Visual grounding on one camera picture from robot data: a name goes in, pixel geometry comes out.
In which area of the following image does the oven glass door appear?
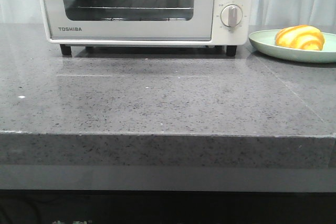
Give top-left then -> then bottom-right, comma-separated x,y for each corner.
41,0 -> 214,41

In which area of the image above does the green plate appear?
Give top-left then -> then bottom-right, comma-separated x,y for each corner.
248,29 -> 335,63

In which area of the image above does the white Toshiba toaster oven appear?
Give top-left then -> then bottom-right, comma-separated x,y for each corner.
40,0 -> 252,57

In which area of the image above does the lower oven timer knob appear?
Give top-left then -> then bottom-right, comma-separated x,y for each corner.
221,4 -> 243,28

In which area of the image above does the yellow striped bread roll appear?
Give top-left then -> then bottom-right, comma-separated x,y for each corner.
275,25 -> 325,51

